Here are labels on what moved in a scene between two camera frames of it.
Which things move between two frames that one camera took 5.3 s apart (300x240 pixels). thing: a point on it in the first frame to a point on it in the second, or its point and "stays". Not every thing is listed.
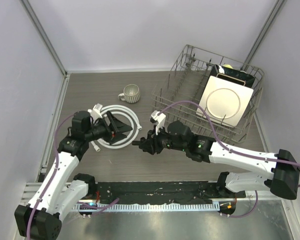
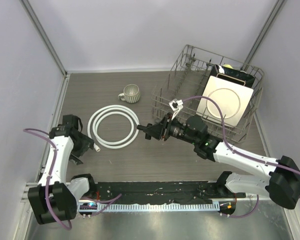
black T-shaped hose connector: (136, 142) to (147, 129)
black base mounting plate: (197, 192) stays
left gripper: (111, 137) to (86, 142)
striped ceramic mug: (131, 94) stays
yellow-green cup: (228, 65) stays
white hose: (137, 123) stays
